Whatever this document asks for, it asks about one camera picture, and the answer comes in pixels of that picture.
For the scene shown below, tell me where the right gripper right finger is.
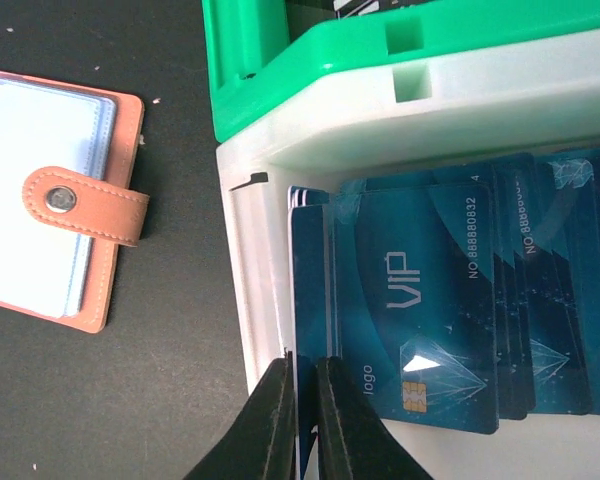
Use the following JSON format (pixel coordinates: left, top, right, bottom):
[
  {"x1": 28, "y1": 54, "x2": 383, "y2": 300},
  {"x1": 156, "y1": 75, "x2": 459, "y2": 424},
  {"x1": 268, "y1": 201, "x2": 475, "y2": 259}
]
[{"x1": 317, "y1": 357, "x2": 431, "y2": 480}]

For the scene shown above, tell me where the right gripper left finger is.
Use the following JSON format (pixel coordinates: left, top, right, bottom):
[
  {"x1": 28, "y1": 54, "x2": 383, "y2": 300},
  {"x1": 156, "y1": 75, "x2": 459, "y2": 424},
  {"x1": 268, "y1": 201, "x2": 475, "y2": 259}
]
[{"x1": 185, "y1": 355, "x2": 296, "y2": 479}]

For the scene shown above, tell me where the blue card stack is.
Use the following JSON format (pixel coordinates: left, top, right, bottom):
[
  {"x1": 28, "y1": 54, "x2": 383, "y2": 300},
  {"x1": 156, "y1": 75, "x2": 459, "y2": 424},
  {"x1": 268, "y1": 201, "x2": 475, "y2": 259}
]
[{"x1": 333, "y1": 148, "x2": 600, "y2": 434}]

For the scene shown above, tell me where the green and white card bin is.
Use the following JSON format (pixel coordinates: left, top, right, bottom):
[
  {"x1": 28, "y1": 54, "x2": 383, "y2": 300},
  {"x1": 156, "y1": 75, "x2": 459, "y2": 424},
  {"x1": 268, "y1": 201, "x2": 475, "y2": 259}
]
[{"x1": 201, "y1": 0, "x2": 600, "y2": 480}]

